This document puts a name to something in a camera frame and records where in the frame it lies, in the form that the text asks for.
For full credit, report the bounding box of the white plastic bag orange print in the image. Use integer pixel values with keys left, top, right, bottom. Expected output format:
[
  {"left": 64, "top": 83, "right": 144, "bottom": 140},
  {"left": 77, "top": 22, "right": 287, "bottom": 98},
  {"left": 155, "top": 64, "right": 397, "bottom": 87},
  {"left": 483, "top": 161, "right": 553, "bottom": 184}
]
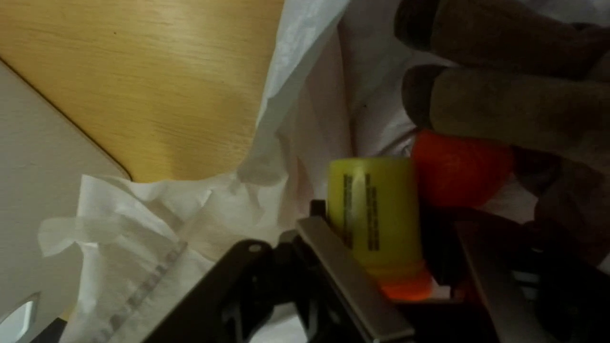
[{"left": 37, "top": 0, "right": 610, "bottom": 343}]

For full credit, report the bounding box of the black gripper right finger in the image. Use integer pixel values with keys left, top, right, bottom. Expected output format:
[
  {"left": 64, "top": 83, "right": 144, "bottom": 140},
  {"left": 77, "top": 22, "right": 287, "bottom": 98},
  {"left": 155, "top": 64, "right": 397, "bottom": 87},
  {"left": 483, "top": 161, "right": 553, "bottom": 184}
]
[{"left": 452, "top": 212, "right": 557, "bottom": 343}]

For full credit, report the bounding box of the small red toy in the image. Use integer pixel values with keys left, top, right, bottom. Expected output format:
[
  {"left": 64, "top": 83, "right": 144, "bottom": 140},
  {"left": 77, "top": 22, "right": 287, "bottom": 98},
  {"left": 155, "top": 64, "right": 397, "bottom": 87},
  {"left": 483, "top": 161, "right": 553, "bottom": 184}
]
[{"left": 411, "top": 129, "right": 515, "bottom": 214}]

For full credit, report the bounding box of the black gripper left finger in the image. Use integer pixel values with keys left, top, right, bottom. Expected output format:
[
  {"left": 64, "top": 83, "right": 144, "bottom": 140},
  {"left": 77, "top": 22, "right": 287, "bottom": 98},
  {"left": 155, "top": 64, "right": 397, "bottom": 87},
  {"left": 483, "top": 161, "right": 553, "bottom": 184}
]
[{"left": 294, "top": 216, "right": 416, "bottom": 343}]

